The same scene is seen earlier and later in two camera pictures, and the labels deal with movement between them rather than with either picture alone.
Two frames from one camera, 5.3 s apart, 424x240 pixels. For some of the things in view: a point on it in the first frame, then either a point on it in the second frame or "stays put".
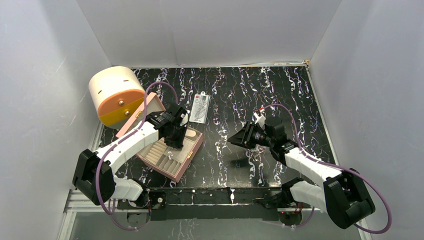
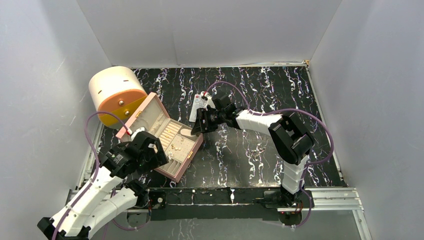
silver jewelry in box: (170, 155) stays put
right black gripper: (243, 138) -> (198, 127)
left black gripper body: (176, 138) -> (151, 161)
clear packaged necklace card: (200, 108) stays put
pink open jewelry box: (172, 162) stays put
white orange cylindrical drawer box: (117, 92) stays put
